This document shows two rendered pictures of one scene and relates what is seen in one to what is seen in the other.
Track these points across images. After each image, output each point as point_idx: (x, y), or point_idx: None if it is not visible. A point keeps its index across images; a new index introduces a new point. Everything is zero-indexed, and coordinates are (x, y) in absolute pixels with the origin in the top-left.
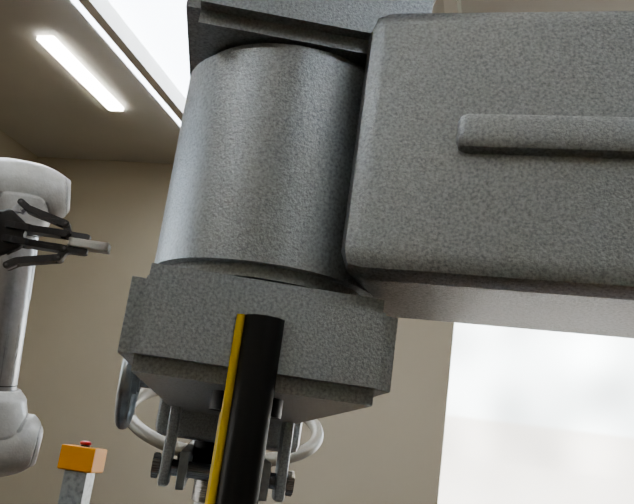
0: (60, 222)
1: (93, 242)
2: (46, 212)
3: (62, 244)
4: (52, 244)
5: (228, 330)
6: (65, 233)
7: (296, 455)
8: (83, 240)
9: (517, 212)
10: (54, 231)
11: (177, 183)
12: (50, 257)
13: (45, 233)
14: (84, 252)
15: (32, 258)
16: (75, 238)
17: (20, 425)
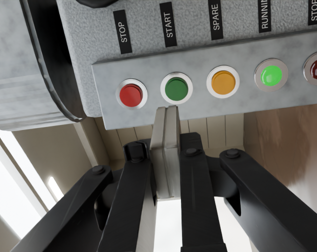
0: (94, 180)
1: (160, 118)
2: (38, 224)
3: (180, 158)
4: (187, 175)
5: None
6: (137, 161)
7: None
8: (157, 129)
9: None
10: (131, 184)
11: None
12: (244, 167)
13: (142, 203)
14: (192, 134)
15: (286, 210)
16: (153, 139)
17: None
